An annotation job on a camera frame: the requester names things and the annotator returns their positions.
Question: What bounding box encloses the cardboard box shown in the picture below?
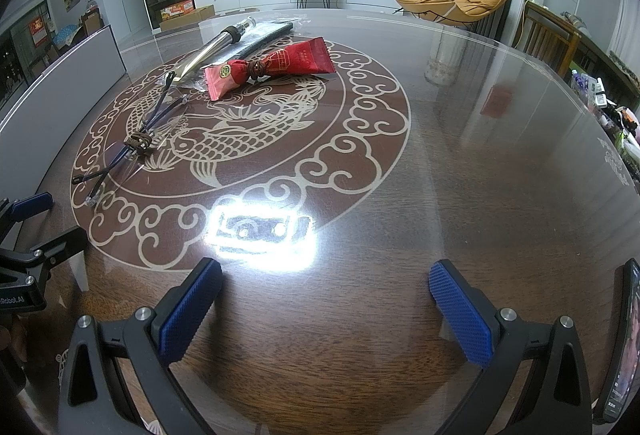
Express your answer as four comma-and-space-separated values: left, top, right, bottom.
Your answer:
159, 4, 216, 31

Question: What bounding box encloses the black smartphone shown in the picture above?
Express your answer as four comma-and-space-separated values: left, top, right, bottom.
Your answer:
592, 257, 640, 426

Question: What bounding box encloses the gold metal tube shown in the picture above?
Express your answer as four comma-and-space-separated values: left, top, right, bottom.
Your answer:
172, 15, 258, 81

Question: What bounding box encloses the cluttered wooden sideboard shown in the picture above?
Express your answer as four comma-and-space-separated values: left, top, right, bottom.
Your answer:
565, 12, 640, 166

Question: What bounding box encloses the grey storage container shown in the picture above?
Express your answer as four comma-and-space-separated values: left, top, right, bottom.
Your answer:
0, 24, 126, 196

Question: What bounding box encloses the red packet gold emblem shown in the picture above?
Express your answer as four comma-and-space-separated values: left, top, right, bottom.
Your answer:
204, 58, 251, 102

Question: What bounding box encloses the wooden chair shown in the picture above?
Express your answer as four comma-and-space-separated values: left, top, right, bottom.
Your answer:
515, 0, 583, 73

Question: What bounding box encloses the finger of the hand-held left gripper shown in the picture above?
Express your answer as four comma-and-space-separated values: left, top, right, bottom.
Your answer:
0, 193, 54, 236
20, 225, 88, 283

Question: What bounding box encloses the tied dark blue cable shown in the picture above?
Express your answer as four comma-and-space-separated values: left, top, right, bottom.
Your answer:
70, 71, 188, 208

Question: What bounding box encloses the clear plastic package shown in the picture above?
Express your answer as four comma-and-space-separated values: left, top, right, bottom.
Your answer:
235, 18, 296, 58

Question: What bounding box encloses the yellow lounge chair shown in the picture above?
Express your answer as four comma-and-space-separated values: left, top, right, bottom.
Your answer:
392, 0, 512, 27

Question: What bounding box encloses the plain red packet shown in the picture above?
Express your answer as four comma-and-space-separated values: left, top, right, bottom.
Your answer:
260, 38, 335, 78

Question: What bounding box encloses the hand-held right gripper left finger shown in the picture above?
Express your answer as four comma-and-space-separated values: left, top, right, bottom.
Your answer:
56, 256, 224, 435

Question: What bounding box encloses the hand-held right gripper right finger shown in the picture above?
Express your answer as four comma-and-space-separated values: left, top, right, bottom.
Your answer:
427, 259, 601, 435

